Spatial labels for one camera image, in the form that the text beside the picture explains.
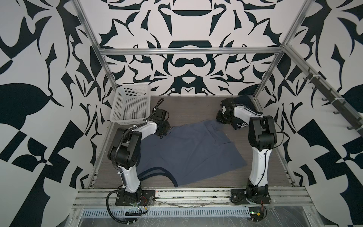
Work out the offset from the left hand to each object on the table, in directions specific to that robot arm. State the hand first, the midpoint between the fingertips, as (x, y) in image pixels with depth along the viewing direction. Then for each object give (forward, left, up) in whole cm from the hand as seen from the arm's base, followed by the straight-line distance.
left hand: (167, 126), depth 99 cm
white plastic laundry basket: (+23, +29, -3) cm, 38 cm away
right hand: (+7, -36, -1) cm, 37 cm away
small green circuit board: (-51, -45, -4) cm, 68 cm away
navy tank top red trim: (+22, -64, -1) cm, 67 cm away
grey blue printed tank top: (-19, -13, -2) cm, 23 cm away
